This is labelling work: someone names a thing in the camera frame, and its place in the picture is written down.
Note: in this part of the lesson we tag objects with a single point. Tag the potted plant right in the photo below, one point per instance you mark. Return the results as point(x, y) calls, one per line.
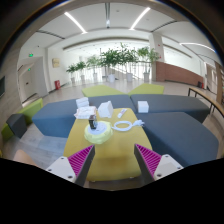
point(147, 56)

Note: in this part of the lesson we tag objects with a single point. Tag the red fire extinguisher box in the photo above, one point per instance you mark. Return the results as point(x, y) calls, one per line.
point(57, 84)

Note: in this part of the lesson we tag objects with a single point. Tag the wooden bench right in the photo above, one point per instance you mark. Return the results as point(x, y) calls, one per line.
point(214, 105)

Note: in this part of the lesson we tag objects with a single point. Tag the grey sofa left section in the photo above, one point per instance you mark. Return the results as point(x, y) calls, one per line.
point(56, 119)

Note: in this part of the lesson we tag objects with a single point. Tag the grey sofa section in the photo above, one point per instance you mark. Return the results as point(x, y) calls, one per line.
point(173, 103)
point(181, 136)
point(56, 119)

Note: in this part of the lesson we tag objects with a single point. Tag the potted plant centre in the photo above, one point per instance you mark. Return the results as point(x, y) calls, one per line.
point(108, 60)

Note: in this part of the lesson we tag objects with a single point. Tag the green sofa back right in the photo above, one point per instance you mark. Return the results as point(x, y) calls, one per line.
point(147, 89)

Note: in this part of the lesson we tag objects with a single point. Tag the dark grey cube stool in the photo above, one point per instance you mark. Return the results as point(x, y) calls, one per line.
point(17, 124)

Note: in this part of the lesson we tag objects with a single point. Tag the potted plant left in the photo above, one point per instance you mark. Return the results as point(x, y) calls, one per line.
point(71, 70)

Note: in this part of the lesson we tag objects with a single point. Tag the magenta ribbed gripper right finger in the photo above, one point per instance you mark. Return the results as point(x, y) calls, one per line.
point(154, 166)

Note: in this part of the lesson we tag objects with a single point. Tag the round yellow power socket hub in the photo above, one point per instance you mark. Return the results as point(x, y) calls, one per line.
point(100, 134)

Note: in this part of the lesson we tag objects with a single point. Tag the white remote stick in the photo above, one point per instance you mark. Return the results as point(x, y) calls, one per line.
point(121, 112)

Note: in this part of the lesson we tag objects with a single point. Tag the small white box right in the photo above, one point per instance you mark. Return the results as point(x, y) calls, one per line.
point(143, 107)

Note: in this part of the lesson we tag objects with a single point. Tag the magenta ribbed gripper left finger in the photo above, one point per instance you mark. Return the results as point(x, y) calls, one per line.
point(75, 167)

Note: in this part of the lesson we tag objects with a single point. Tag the green sofa back left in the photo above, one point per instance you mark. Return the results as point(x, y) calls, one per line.
point(100, 90)

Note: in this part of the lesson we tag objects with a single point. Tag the potted plant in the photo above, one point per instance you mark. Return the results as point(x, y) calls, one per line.
point(147, 56)
point(108, 60)
point(71, 70)

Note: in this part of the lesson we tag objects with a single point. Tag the grey sofa front right section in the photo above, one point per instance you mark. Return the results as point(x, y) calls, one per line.
point(181, 136)

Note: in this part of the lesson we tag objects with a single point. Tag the yellow upholstered bench table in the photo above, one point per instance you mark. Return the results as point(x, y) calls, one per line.
point(114, 159)

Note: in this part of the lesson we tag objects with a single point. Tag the green sofa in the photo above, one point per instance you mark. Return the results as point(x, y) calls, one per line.
point(100, 90)
point(147, 89)

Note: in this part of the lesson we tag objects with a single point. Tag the green ottoman far left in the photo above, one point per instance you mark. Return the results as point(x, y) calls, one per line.
point(30, 110)

